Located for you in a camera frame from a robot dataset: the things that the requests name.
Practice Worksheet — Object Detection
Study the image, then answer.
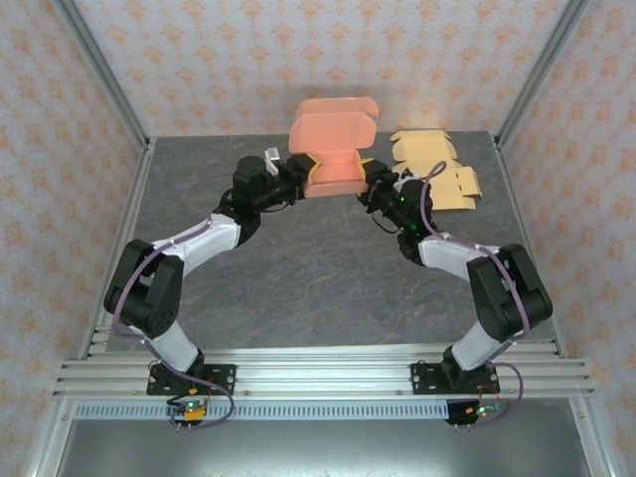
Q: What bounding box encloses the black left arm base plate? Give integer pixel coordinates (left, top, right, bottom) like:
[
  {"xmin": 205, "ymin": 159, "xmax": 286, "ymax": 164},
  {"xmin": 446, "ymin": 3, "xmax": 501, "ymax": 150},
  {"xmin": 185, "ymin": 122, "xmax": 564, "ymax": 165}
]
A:
[{"xmin": 146, "ymin": 364, "xmax": 238, "ymax": 397}]

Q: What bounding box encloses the aluminium mounting rail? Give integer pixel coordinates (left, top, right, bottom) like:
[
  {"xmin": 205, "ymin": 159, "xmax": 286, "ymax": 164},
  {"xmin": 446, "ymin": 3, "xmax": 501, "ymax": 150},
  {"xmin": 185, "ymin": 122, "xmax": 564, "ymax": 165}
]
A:
[{"xmin": 53, "ymin": 347, "xmax": 597, "ymax": 398}]

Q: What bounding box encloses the tan cardboard box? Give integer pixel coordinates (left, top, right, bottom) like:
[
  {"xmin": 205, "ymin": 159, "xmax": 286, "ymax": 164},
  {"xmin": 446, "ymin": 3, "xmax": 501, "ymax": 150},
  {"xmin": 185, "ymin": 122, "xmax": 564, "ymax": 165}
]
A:
[{"xmin": 389, "ymin": 129, "xmax": 484, "ymax": 212}]

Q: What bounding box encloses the aluminium frame post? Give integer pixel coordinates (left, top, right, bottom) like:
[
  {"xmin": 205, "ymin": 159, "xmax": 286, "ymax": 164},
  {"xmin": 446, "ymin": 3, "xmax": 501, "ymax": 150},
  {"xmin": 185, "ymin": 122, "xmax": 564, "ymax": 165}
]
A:
[
  {"xmin": 52, "ymin": 0, "xmax": 153, "ymax": 150},
  {"xmin": 494, "ymin": 0, "xmax": 592, "ymax": 150}
]

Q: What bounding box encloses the aluminium side rail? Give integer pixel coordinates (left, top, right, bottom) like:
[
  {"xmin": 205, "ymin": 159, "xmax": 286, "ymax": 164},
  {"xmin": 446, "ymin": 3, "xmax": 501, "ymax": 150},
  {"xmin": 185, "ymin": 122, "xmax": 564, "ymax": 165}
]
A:
[
  {"xmin": 77, "ymin": 138, "xmax": 158, "ymax": 359},
  {"xmin": 491, "ymin": 133, "xmax": 567, "ymax": 359}
]

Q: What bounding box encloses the grey metal sheet panel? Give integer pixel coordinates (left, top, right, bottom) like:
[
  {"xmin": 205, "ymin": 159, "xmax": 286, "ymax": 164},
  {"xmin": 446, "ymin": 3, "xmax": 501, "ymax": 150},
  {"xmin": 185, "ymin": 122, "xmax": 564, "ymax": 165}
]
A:
[{"xmin": 29, "ymin": 399, "xmax": 612, "ymax": 477}]

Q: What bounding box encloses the grey slotted cable duct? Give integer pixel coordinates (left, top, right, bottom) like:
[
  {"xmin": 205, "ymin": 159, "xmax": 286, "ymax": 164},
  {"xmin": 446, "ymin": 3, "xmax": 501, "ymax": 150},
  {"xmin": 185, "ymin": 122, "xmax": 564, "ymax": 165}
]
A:
[{"xmin": 74, "ymin": 400, "xmax": 451, "ymax": 421}]

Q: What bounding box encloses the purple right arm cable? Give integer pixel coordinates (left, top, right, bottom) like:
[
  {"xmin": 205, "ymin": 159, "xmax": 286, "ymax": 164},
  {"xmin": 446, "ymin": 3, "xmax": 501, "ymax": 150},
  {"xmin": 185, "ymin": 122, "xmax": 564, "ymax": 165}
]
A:
[{"xmin": 419, "ymin": 160, "xmax": 526, "ymax": 429}]

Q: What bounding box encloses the pink cardboard box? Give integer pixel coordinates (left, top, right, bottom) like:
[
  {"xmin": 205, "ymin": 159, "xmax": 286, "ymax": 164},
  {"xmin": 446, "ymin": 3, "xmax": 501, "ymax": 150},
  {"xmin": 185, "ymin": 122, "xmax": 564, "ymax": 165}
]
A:
[{"xmin": 287, "ymin": 96, "xmax": 382, "ymax": 199}]

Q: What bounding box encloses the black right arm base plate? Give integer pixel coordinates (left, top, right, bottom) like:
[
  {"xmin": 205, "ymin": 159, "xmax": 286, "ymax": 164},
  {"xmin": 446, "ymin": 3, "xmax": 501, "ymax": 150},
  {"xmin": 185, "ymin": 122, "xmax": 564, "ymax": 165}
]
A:
[{"xmin": 410, "ymin": 362, "xmax": 501, "ymax": 397}]

